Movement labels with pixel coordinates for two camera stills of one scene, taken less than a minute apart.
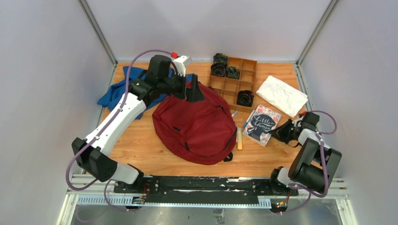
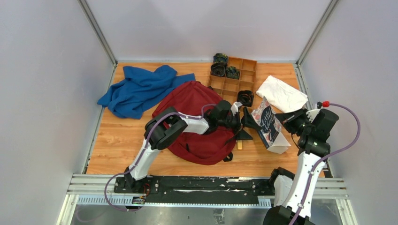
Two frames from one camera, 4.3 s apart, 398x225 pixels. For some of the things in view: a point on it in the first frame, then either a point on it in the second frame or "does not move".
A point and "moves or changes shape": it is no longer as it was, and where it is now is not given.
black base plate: (198, 189) does not move
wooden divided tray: (228, 88) does not move
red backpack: (202, 131) does not move
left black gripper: (183, 87) -> (241, 121)
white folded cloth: (283, 97) does not move
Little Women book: (264, 120) moves or changes shape
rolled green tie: (232, 72) does not move
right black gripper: (279, 133) -> (287, 117)
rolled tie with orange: (245, 98) does not move
